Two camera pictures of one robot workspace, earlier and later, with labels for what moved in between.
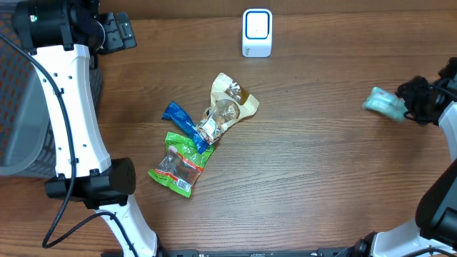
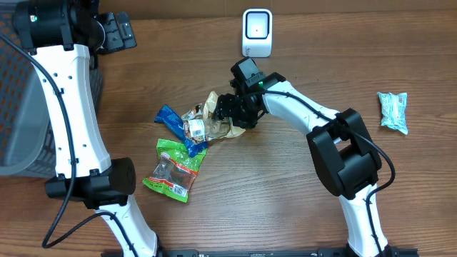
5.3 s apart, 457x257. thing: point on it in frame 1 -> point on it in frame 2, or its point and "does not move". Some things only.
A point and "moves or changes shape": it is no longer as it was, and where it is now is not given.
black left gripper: (119, 38) does not move
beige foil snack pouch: (230, 101) moves or changes shape
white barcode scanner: (257, 33) does not move
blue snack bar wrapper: (175, 113) -> (168, 115)
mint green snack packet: (388, 103) moves or changes shape
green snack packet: (182, 163) moves or changes shape
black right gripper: (408, 90) -> (223, 108)
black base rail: (323, 252) does not move
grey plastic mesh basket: (26, 136) does not move
